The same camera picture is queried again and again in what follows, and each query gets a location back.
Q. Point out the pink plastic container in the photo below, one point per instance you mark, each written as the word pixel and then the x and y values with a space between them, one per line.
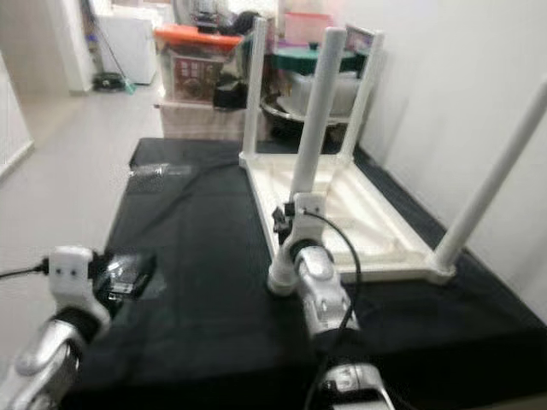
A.
pixel 308 27

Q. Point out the clear plastic container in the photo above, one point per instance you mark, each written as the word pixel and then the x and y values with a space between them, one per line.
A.
pixel 299 92

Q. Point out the black table cloth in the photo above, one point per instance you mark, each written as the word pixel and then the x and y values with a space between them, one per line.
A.
pixel 205 342

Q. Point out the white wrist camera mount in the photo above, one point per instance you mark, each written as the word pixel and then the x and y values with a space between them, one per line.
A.
pixel 73 269
pixel 308 213

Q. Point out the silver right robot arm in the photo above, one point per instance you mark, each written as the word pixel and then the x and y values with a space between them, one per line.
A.
pixel 325 290

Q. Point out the white plastic table top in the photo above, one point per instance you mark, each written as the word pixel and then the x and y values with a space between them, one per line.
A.
pixel 376 213

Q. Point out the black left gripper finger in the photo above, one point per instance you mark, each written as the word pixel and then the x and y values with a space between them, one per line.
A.
pixel 144 273

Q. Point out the storage box with orange lid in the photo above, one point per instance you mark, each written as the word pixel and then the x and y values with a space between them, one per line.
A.
pixel 192 68

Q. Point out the white plastic table leg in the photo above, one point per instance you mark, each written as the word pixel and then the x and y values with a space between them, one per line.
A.
pixel 487 188
pixel 363 94
pixel 254 85
pixel 320 111

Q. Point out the black wok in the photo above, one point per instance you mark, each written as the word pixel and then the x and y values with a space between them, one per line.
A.
pixel 286 120

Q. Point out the green pot lid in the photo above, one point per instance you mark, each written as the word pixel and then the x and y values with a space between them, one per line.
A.
pixel 299 58

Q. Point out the clear tape strip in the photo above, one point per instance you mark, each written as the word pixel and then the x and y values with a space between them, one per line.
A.
pixel 158 171

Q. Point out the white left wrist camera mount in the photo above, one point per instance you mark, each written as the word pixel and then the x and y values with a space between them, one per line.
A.
pixel 73 269

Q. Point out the white cabinet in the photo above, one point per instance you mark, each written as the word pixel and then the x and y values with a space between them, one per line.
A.
pixel 128 47

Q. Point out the patterned cloth covered bench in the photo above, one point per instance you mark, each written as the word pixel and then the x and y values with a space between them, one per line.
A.
pixel 197 120

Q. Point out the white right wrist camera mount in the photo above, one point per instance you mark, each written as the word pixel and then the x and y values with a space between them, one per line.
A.
pixel 308 213

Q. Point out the mop with dark head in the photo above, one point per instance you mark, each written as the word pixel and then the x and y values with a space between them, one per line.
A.
pixel 111 83

